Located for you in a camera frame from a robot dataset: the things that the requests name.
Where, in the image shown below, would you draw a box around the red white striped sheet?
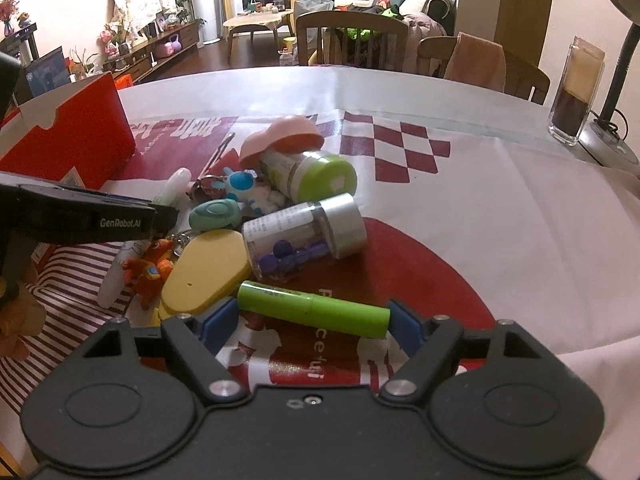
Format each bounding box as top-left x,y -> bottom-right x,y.
0,241 -> 168,413

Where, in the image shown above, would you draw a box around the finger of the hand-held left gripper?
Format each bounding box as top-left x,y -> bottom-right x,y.
0,184 -> 179,247

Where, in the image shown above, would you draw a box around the pink heart-shaped bowl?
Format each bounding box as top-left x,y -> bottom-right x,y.
239,114 -> 325,167

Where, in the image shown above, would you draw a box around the thin metal pen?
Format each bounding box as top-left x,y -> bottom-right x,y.
202,132 -> 236,182

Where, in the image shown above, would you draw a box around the wooden TV cabinet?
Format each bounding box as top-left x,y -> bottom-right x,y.
101,20 -> 202,84

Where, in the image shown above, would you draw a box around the cloth-covered television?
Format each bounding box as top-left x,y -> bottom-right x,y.
106,0 -> 177,42

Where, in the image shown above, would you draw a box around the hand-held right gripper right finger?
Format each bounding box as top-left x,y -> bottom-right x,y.
378,300 -> 543,405

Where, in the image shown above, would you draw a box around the brown keychain charm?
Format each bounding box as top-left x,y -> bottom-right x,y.
187,174 -> 227,202

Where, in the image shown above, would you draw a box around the green plastic tube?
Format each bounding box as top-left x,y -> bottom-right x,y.
237,281 -> 391,339

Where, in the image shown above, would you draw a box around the pink flowers in vase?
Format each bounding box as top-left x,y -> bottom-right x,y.
0,0 -> 20,37

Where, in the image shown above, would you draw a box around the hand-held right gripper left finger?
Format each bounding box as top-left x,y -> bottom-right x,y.
82,297 -> 251,407

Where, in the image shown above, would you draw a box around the white marker pen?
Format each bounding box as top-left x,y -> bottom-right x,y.
97,167 -> 194,309

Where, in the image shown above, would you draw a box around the teal snail keychain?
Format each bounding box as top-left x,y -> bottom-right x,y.
188,199 -> 241,234

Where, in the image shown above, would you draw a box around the wooden dining chair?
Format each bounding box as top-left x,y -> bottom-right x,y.
417,34 -> 551,107
295,10 -> 409,72

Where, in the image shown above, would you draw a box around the glass holder with napkins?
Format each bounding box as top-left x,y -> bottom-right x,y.
547,36 -> 606,147

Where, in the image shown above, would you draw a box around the clear jar with silver lid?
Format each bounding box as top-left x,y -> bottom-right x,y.
242,193 -> 369,282

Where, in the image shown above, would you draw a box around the red cardboard box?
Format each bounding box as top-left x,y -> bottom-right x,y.
0,72 -> 137,196

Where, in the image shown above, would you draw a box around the pink towel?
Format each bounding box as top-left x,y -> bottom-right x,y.
443,32 -> 507,94

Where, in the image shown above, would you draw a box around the grey plastic bag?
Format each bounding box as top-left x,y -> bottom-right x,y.
292,0 -> 334,17

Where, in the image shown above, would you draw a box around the sofa with piled clothes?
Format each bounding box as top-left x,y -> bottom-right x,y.
345,0 -> 459,58

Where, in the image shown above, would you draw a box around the yellow oval case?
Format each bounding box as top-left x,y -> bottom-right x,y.
158,229 -> 252,322

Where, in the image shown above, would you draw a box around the dark blue mini fridge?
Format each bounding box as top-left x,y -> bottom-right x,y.
24,46 -> 70,99

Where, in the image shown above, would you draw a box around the pink kettlebell toy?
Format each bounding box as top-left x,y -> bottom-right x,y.
154,33 -> 182,59

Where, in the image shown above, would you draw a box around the blue white toy figure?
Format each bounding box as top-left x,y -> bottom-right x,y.
220,167 -> 287,219

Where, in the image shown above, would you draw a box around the orange plush keychain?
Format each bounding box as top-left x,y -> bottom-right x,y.
122,237 -> 176,312

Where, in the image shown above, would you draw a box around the person's left hand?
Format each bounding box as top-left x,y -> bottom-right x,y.
0,265 -> 47,357

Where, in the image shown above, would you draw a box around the wooden coffee table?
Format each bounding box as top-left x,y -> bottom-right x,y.
222,8 -> 296,64

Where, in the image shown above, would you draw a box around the clear jar with green lid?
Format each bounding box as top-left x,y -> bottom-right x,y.
257,149 -> 359,207

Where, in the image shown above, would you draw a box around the black desk lamp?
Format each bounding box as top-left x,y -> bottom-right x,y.
576,0 -> 640,169

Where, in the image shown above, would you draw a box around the white standing air conditioner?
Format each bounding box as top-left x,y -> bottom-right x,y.
192,0 -> 224,47

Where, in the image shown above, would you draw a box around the black water dispenser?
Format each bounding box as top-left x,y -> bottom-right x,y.
0,22 -> 41,69

